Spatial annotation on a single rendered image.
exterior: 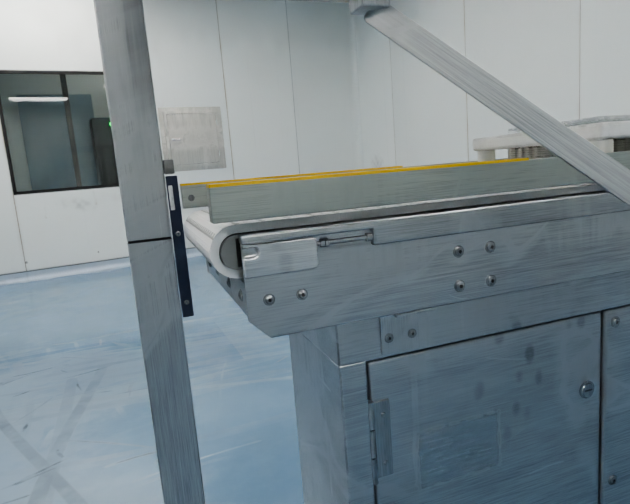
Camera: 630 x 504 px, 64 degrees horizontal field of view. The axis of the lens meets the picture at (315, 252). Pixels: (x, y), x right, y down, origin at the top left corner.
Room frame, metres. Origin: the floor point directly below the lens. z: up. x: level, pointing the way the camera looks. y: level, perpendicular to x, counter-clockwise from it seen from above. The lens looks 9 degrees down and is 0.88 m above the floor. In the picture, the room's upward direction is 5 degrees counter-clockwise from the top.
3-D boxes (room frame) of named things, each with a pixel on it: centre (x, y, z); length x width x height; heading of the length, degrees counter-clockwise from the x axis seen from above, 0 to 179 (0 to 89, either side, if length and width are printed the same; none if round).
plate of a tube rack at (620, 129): (0.76, -0.42, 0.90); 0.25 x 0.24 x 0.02; 19
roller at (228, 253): (0.58, 0.11, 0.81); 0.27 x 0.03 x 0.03; 19
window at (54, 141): (5.27, 2.25, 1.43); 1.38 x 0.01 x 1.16; 117
